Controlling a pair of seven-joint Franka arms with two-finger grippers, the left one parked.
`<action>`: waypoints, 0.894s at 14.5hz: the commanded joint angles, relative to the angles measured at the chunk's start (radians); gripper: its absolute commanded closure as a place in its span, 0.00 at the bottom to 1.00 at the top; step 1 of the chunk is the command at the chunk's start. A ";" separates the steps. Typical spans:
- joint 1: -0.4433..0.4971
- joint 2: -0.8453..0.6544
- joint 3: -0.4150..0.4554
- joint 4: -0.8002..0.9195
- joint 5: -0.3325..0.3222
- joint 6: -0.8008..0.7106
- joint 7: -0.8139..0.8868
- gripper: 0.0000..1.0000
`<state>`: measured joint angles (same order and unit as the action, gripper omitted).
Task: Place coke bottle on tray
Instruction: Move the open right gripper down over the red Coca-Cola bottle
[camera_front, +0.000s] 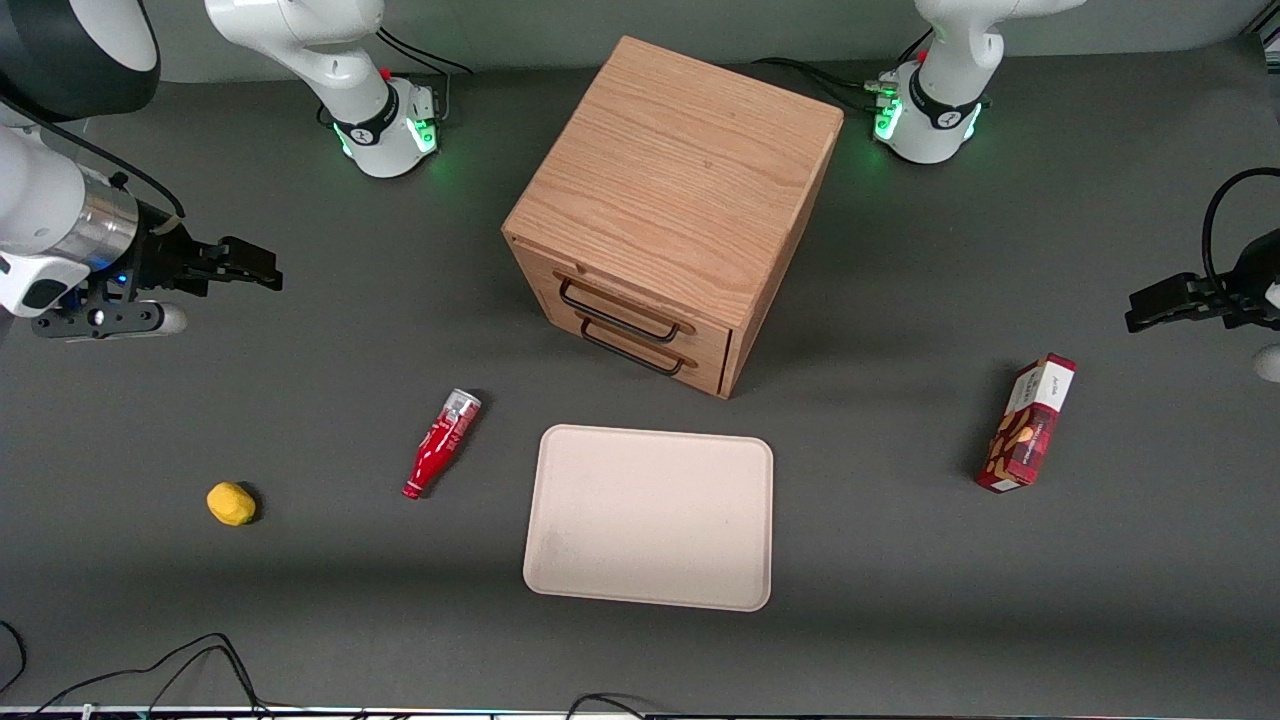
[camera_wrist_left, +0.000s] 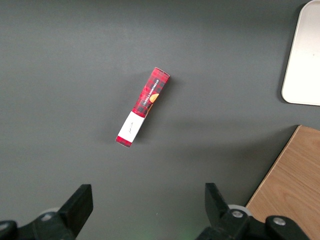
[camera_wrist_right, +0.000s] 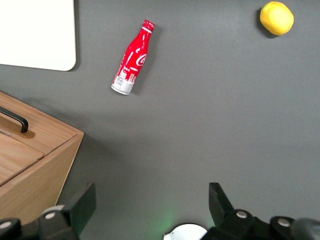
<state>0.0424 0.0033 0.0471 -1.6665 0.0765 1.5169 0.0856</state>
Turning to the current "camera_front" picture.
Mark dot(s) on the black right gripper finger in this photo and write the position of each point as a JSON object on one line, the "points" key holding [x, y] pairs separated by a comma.
{"points": [[252, 255], [262, 282]]}

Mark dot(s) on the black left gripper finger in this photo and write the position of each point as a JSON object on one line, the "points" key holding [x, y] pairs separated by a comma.
{"points": [[1195, 285], [1170, 312]]}

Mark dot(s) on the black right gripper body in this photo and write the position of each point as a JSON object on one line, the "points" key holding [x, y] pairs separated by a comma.
{"points": [[160, 262]]}

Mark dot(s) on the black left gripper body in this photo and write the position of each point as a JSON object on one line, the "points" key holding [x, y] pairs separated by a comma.
{"points": [[1243, 290]]}

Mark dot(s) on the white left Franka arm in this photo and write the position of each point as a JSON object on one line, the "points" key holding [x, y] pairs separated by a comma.
{"points": [[940, 90]]}

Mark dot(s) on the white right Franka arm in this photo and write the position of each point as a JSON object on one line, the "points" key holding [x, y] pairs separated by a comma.
{"points": [[40, 200]]}

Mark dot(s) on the beige plastic tray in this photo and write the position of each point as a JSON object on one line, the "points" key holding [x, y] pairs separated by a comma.
{"points": [[650, 515]]}

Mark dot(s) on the red cookie box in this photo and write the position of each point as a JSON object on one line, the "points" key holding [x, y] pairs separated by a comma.
{"points": [[1028, 425]]}

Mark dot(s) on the yellow lemon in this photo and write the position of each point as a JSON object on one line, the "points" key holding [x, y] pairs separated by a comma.
{"points": [[231, 503]]}

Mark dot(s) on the wooden drawer cabinet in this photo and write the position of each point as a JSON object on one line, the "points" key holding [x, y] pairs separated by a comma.
{"points": [[680, 190]]}

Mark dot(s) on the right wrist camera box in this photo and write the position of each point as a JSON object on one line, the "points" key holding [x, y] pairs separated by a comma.
{"points": [[100, 320]]}

